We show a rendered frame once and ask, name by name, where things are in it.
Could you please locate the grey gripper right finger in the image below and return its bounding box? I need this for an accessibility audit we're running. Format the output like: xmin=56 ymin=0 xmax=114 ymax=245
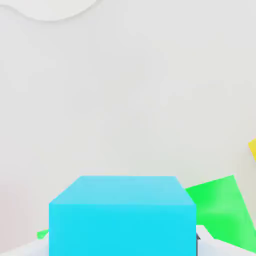
xmin=196 ymin=224 xmax=256 ymax=256

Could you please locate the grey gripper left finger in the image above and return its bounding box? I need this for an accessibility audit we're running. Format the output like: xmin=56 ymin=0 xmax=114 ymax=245
xmin=0 ymin=231 xmax=50 ymax=256

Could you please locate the small cyan cube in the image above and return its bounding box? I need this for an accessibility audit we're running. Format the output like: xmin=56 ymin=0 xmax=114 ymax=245
xmin=48 ymin=175 xmax=197 ymax=256

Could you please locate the small yellow cube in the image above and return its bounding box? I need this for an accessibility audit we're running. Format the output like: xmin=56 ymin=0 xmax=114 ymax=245
xmin=247 ymin=138 xmax=256 ymax=162

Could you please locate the large green box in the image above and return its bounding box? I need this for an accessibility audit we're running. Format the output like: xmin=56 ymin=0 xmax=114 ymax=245
xmin=36 ymin=174 xmax=256 ymax=254

